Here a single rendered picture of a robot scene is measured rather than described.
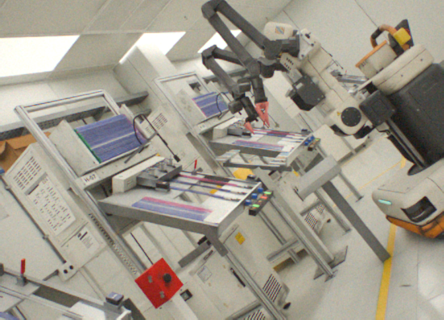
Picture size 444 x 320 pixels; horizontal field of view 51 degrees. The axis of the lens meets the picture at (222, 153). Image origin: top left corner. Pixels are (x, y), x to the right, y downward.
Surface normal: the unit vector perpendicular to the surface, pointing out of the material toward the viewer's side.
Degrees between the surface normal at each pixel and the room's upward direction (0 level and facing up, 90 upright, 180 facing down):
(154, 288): 90
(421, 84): 90
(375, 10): 90
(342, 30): 90
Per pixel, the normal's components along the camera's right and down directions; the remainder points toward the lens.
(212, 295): 0.68, -0.58
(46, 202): -0.40, 0.25
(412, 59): -0.04, -0.04
